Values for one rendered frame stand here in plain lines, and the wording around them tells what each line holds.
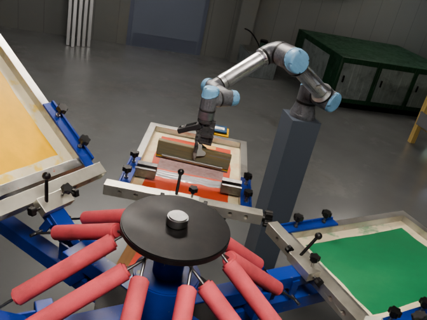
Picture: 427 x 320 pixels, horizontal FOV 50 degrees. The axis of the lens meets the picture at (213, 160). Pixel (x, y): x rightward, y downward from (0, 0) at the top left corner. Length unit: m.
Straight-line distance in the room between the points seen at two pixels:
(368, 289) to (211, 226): 0.83
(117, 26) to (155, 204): 7.12
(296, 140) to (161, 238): 1.61
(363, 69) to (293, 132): 4.78
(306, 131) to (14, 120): 1.58
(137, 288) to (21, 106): 1.06
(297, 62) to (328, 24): 7.01
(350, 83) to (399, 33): 2.89
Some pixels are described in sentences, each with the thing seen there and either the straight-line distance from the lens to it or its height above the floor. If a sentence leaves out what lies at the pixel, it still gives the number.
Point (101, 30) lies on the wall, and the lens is 8.38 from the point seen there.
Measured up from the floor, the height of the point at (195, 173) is 0.96.
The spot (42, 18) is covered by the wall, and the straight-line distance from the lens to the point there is 8.42.
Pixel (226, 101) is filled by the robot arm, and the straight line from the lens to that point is 2.09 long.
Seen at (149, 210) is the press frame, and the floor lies 1.32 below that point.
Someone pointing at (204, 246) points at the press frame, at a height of 1.32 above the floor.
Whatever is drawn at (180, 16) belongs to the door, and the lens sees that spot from 8.35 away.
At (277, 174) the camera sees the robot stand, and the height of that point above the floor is 0.84.
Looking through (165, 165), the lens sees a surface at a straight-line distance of 2.35.
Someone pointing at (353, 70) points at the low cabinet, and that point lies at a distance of 7.30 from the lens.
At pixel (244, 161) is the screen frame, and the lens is 2.48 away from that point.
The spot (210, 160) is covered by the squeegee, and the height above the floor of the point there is 1.09.
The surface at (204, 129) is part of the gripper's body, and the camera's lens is 2.12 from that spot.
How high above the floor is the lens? 2.06
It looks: 26 degrees down
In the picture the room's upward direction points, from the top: 12 degrees clockwise
